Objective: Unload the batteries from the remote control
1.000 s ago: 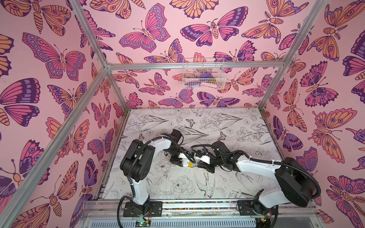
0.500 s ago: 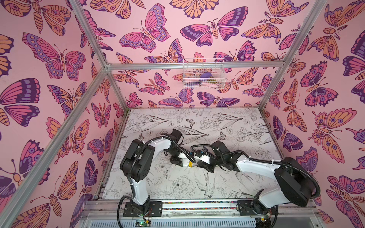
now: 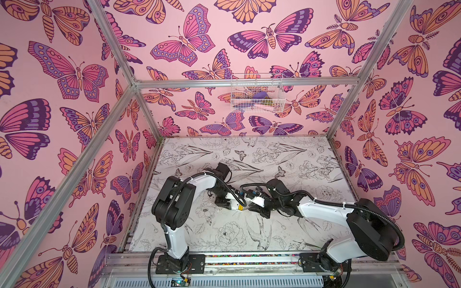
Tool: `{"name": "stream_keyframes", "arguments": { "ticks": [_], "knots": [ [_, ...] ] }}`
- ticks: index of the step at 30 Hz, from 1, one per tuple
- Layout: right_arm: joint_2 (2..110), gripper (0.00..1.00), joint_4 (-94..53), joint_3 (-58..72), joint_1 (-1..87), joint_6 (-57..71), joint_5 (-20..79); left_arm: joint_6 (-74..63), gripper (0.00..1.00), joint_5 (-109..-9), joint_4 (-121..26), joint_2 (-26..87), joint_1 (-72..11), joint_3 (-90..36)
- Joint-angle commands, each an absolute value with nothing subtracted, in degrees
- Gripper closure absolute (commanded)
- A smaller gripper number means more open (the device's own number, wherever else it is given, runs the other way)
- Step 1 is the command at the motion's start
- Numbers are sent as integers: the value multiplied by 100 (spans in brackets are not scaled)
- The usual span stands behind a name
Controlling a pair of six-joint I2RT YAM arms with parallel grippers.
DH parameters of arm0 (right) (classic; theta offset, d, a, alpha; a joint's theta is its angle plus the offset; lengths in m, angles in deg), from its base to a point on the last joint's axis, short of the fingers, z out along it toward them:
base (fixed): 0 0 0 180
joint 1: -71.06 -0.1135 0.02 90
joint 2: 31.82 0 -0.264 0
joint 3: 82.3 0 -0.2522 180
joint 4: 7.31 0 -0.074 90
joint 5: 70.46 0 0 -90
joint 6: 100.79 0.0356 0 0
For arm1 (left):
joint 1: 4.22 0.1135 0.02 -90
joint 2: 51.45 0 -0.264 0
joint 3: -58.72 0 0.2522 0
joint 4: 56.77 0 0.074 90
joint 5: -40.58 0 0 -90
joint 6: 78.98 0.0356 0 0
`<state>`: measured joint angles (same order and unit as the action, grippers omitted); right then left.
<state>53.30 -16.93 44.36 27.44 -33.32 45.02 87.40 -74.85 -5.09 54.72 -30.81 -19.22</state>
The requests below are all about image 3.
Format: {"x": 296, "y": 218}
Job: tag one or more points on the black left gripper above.
{"x": 222, "y": 203}

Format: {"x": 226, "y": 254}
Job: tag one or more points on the small white remote control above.
{"x": 232, "y": 205}

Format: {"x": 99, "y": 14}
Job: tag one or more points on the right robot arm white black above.
{"x": 372, "y": 233}

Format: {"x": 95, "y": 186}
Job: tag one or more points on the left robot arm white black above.
{"x": 174, "y": 202}

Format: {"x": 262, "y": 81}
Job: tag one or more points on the green circuit board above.
{"x": 179, "y": 282}

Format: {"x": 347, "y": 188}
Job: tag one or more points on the purple item in basket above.
{"x": 262, "y": 95}

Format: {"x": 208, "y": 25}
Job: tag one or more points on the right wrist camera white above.
{"x": 254, "y": 198}

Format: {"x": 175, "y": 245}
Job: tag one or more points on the white wire basket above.
{"x": 242, "y": 90}

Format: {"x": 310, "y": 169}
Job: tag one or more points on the aluminium cage frame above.
{"x": 59, "y": 155}

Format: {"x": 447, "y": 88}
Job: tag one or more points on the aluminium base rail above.
{"x": 253, "y": 270}

